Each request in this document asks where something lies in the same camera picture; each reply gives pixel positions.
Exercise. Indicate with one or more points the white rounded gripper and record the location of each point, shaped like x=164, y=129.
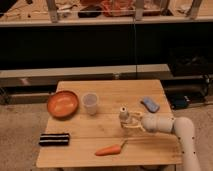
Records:
x=151, y=123

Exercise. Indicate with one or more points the small clear bottle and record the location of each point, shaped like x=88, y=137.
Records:
x=124, y=116

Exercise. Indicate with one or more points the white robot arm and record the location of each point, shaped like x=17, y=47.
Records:
x=182, y=127

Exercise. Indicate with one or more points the blue sponge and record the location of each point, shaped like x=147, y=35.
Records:
x=150, y=105

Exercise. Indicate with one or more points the orange toy carrot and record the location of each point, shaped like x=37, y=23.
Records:
x=110, y=150

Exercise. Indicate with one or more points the wooden table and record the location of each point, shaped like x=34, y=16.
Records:
x=91, y=133

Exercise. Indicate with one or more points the translucent plastic cup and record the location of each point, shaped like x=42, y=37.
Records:
x=90, y=103

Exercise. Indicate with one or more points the orange bowl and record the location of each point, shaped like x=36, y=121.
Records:
x=62, y=104

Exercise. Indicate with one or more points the black white striped sponge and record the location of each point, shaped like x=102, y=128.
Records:
x=58, y=139

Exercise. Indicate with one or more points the long metal rail bench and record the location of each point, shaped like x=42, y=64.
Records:
x=51, y=76

